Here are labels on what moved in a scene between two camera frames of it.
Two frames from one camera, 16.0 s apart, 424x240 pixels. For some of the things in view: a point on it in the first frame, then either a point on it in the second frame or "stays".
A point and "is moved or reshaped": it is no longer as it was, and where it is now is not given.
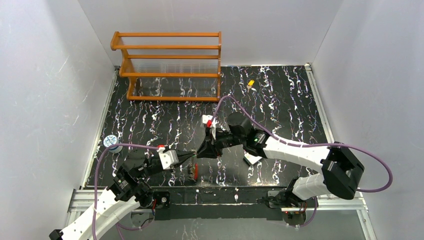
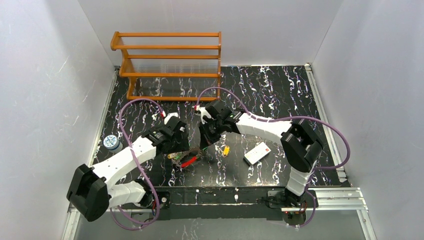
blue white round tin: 111,139 stays
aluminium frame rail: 356,203 stays
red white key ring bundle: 193,171 is moved or reshaped
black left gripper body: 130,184 → 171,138
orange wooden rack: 170,66 stays
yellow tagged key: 250,84 → 226,151
